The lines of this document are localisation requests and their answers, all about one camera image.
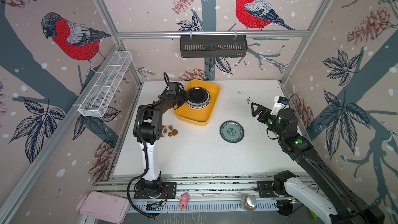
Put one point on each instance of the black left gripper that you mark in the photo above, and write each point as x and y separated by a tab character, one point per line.
186	97

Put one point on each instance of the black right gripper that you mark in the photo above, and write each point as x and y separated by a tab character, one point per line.
262	109

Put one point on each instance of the black round plate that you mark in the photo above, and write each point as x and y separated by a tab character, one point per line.
198	95

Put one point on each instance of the blue floral green plate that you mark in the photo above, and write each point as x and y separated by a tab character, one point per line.
231	132

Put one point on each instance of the white plate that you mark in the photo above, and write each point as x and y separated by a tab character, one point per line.
198	106

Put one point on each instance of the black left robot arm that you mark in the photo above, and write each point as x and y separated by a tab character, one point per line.
147	130

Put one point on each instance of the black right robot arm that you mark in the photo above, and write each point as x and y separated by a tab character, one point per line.
339	204

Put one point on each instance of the yellow plastic bin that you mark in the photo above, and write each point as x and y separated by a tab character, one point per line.
199	117

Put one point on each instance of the pink small figurine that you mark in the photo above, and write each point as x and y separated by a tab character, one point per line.
184	200

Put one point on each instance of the green object at edge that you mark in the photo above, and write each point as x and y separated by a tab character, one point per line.
315	217

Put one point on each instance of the pink rectangular tray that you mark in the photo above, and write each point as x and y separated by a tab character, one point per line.
105	207

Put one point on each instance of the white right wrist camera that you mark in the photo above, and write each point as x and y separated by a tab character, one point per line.
280	102

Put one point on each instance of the black hanging wire basket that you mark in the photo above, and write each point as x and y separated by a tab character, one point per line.
213	46

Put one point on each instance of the white wire mesh shelf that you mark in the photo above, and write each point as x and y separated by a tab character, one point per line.
101	94

